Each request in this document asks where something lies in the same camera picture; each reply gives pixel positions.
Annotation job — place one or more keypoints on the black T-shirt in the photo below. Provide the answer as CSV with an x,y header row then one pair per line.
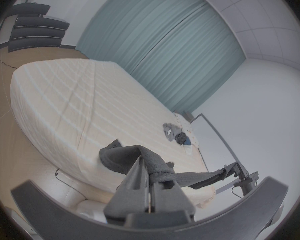
x,y
130,156

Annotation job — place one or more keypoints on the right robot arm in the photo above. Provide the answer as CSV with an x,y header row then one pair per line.
x,y
246,190

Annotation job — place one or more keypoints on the grey bedside table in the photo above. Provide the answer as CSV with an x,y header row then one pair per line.
x,y
187,116

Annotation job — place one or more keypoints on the dark blue garment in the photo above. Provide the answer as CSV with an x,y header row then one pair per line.
x,y
188,141

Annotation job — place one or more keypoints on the grey garment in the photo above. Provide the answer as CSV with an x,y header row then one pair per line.
x,y
168,129

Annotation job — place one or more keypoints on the black shiny garment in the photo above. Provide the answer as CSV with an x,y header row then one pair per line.
x,y
181,138

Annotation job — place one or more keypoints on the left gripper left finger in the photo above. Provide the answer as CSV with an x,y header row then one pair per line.
x,y
130,191

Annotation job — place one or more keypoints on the dark grey chest of drawers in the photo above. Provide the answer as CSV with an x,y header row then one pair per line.
x,y
37,32

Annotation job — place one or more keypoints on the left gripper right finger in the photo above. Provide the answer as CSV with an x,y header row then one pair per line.
x,y
172,199

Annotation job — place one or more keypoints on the bed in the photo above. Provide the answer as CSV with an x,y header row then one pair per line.
x,y
77,96

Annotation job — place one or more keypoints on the white garment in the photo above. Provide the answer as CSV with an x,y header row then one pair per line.
x,y
188,149

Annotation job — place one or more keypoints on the blue-green curtain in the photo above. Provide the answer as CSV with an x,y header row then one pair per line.
x,y
130,21
190,59

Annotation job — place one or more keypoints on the white printed pillow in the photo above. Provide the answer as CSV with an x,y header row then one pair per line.
x,y
190,130

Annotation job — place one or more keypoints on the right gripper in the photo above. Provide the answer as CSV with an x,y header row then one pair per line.
x,y
253,178

